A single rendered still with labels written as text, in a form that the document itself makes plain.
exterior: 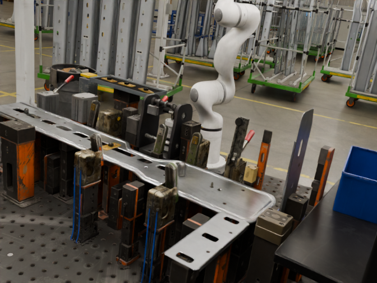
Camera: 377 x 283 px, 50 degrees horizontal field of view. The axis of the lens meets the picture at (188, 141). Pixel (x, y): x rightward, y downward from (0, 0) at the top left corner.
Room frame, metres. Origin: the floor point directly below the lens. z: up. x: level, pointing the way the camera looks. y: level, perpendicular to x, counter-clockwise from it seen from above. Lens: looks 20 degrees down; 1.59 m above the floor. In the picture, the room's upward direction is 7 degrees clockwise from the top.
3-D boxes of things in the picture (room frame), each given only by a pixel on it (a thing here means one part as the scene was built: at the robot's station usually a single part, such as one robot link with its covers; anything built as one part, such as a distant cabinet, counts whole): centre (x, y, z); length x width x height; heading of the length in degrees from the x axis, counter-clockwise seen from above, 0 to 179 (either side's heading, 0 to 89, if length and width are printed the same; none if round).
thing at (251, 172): (1.31, -0.23, 0.88); 0.04 x 0.04 x 0.36; 58
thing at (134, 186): (1.20, 0.16, 0.84); 0.11 x 0.08 x 0.29; 148
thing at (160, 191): (1.10, 0.06, 0.87); 0.12 x 0.09 x 0.35; 148
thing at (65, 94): (4.27, 1.31, 0.36); 0.54 x 0.50 x 0.73; 157
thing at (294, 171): (1.09, -0.32, 1.17); 0.12 x 0.01 x 0.34; 148
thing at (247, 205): (1.49, 0.32, 1.00); 1.38 x 0.22 x 0.02; 58
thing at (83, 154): (1.30, 0.34, 0.87); 0.12 x 0.09 x 0.35; 148
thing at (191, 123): (1.55, 0.00, 0.91); 0.07 x 0.05 x 0.42; 148
